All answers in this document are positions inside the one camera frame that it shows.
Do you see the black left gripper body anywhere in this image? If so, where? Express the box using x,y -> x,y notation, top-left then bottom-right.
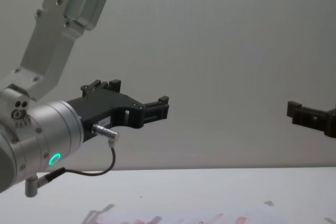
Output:
65,87 -> 144,144

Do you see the thin dark gripper cable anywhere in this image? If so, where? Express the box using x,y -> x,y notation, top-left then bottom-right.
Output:
24,123 -> 121,198

